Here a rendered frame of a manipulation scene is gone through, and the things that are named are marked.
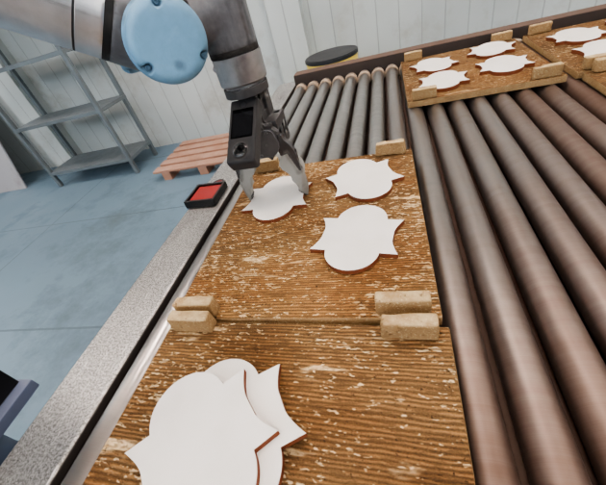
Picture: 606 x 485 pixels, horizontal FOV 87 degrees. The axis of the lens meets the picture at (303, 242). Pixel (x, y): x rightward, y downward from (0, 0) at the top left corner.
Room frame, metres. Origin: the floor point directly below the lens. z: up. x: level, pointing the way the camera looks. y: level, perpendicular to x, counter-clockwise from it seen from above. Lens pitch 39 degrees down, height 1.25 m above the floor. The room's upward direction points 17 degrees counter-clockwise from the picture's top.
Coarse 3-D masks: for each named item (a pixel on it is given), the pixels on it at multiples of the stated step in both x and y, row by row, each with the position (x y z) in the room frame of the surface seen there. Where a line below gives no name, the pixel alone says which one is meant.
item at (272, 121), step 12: (264, 84) 0.54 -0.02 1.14; (228, 96) 0.54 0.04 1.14; (240, 96) 0.53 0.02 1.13; (252, 96) 0.55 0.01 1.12; (264, 96) 0.58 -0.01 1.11; (264, 108) 0.58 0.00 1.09; (264, 120) 0.55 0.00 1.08; (276, 120) 0.55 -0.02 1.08; (264, 132) 0.53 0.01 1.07; (276, 132) 0.52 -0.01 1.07; (288, 132) 0.59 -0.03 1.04; (264, 144) 0.53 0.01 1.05; (276, 144) 0.52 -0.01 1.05; (264, 156) 0.53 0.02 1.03
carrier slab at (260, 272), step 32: (352, 160) 0.61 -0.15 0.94; (384, 160) 0.57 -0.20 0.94; (320, 192) 0.52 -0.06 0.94; (416, 192) 0.43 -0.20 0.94; (224, 224) 0.51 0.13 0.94; (256, 224) 0.48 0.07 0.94; (288, 224) 0.45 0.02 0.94; (320, 224) 0.42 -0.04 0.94; (416, 224) 0.35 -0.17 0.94; (224, 256) 0.42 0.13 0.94; (256, 256) 0.40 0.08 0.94; (288, 256) 0.37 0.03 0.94; (320, 256) 0.35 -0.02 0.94; (416, 256) 0.29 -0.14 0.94; (192, 288) 0.37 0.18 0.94; (224, 288) 0.35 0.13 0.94; (256, 288) 0.33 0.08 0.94; (288, 288) 0.31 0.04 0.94; (320, 288) 0.29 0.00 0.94; (352, 288) 0.27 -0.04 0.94; (384, 288) 0.26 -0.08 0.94; (416, 288) 0.24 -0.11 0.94; (224, 320) 0.29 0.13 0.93; (256, 320) 0.28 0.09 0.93; (288, 320) 0.26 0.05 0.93; (320, 320) 0.24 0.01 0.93; (352, 320) 0.23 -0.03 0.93
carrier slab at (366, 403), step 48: (192, 336) 0.28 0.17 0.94; (240, 336) 0.25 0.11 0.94; (288, 336) 0.23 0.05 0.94; (336, 336) 0.21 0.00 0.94; (144, 384) 0.23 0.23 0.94; (288, 384) 0.18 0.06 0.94; (336, 384) 0.16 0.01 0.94; (384, 384) 0.15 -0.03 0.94; (432, 384) 0.13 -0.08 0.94; (144, 432) 0.17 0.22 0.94; (336, 432) 0.12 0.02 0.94; (384, 432) 0.11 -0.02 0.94; (432, 432) 0.10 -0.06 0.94; (96, 480) 0.14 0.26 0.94; (288, 480) 0.09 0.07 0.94; (336, 480) 0.08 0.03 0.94; (384, 480) 0.07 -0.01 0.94; (432, 480) 0.07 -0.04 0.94
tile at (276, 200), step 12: (276, 180) 0.60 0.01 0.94; (288, 180) 0.59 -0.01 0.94; (264, 192) 0.57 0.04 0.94; (276, 192) 0.55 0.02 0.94; (288, 192) 0.54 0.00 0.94; (300, 192) 0.53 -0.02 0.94; (252, 204) 0.54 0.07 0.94; (264, 204) 0.53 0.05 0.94; (276, 204) 0.51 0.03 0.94; (288, 204) 0.50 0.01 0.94; (300, 204) 0.49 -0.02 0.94; (264, 216) 0.49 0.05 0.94; (276, 216) 0.48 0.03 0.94
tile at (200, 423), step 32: (192, 384) 0.19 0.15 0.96; (224, 384) 0.18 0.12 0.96; (160, 416) 0.17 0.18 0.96; (192, 416) 0.16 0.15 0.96; (224, 416) 0.15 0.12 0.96; (256, 416) 0.14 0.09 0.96; (160, 448) 0.14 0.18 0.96; (192, 448) 0.13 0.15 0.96; (224, 448) 0.12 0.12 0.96; (256, 448) 0.12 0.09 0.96; (160, 480) 0.11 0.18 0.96; (192, 480) 0.11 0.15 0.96; (224, 480) 0.10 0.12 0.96; (256, 480) 0.09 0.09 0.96
